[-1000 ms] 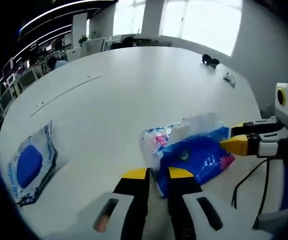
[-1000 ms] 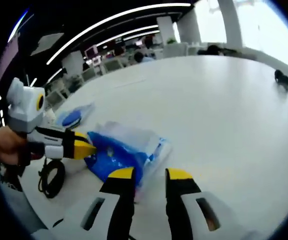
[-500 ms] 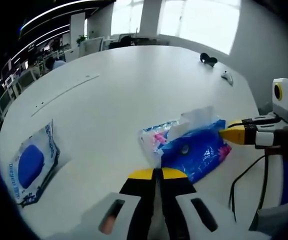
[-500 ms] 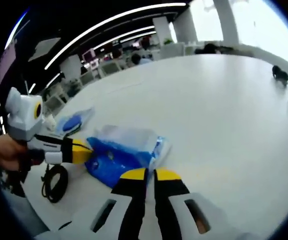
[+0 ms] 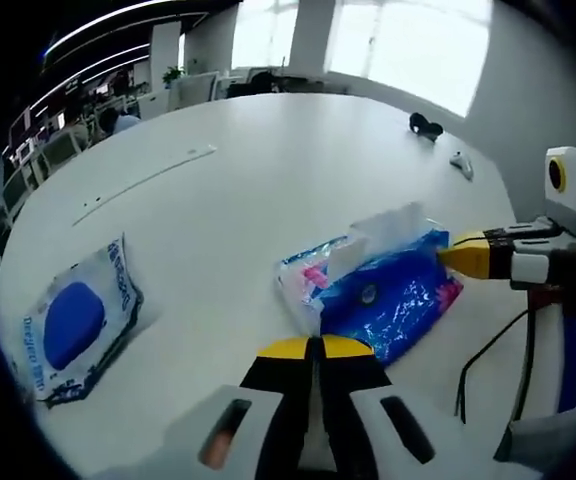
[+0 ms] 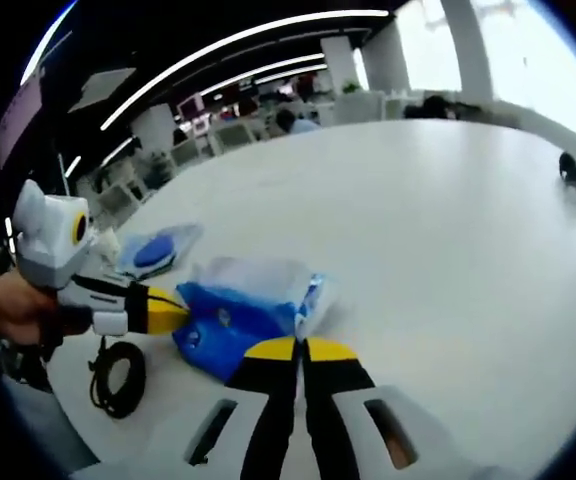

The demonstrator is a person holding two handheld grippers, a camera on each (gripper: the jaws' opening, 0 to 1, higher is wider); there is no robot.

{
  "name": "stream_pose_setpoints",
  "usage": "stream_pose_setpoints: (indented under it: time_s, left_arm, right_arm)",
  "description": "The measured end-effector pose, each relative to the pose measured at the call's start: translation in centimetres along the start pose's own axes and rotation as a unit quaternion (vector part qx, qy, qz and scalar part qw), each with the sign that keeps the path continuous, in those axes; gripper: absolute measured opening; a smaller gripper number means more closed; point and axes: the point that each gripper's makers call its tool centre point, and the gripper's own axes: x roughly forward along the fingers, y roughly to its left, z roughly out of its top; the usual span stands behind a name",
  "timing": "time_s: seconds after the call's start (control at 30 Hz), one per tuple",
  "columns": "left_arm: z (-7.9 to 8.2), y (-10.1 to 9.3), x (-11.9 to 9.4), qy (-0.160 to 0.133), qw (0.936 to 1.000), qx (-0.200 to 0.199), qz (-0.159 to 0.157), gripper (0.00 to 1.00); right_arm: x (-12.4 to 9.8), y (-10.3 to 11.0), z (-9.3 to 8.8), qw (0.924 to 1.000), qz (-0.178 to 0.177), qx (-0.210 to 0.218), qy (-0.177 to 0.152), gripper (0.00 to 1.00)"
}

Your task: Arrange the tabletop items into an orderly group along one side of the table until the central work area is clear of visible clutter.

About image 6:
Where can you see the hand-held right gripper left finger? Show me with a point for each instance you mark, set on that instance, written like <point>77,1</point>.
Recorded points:
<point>273,380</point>

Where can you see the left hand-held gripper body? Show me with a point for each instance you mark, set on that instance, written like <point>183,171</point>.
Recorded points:
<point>50,240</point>

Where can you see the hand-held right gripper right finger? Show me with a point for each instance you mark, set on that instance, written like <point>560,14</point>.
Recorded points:
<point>333,380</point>

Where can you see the clear bag with blue pad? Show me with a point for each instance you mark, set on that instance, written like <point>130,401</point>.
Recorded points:
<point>153,252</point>

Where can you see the blue tissue pack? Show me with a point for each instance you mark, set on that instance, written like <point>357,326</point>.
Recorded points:
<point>228,325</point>

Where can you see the small black object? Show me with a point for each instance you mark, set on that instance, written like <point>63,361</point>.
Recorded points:
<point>575,172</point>

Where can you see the person's left hand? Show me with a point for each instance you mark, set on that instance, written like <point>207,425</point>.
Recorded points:
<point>18,310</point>

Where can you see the white table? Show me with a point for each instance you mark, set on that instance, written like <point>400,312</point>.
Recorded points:
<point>418,280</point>

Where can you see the dark office chair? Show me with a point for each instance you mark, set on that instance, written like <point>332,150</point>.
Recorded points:
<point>428,107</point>

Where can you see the green potted plant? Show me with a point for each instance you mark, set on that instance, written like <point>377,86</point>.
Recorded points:
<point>352,88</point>

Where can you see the large wall screen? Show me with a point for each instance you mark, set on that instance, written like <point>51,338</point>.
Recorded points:
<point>18,115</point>

